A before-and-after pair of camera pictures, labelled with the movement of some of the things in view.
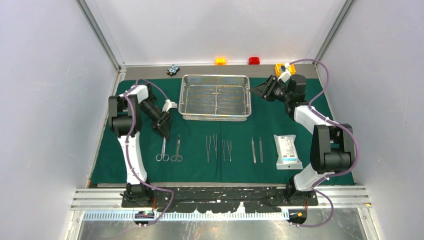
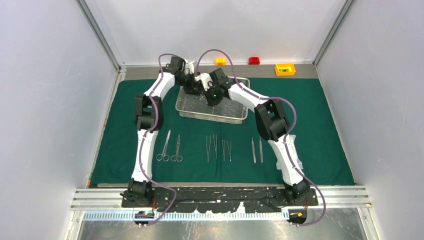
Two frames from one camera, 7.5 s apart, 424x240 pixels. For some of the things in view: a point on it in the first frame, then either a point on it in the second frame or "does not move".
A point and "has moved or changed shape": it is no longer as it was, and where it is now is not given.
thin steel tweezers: [229, 149] does not move
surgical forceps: [216, 94] has moved or changed shape
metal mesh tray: [215, 97] does not move
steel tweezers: [223, 151] does not move
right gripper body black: [277, 90] → [213, 95]
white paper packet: [287, 157] does not move
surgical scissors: [165, 157] does not move
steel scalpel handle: [260, 144] does not move
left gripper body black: [163, 118] → [189, 83]
